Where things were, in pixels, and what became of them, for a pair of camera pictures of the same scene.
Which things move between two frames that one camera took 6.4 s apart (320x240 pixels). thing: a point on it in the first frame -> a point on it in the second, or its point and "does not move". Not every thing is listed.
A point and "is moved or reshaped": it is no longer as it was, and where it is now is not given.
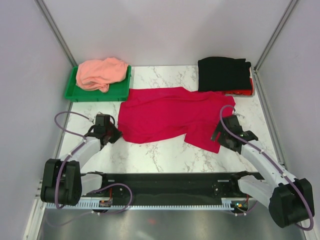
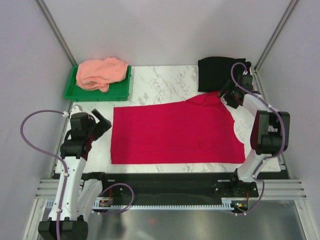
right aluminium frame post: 276,33 does not move
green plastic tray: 119,92 does not move
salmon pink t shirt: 98,74 does not move
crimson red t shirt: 148,114 is moved or reshaped
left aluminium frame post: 52,24 does not move
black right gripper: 219,128 -> 230,86
